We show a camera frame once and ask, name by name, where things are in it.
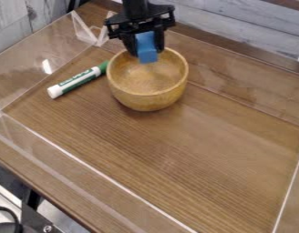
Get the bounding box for green and white marker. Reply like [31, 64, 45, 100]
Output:
[47, 61, 108, 99]

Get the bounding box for black metal base plate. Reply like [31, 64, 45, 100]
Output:
[19, 204, 63, 233]

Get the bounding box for clear acrylic front barrier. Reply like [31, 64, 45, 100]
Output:
[0, 112, 197, 233]

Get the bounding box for black cable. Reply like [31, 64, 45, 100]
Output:
[0, 206, 22, 233]

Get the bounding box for clear acrylic corner bracket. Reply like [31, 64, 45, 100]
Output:
[70, 11, 109, 47]

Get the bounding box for blue rectangular block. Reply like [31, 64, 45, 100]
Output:
[136, 31, 157, 64]

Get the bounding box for brown wooden bowl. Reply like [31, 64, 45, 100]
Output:
[106, 48, 189, 112]

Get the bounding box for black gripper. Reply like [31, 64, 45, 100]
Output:
[104, 0, 174, 56]

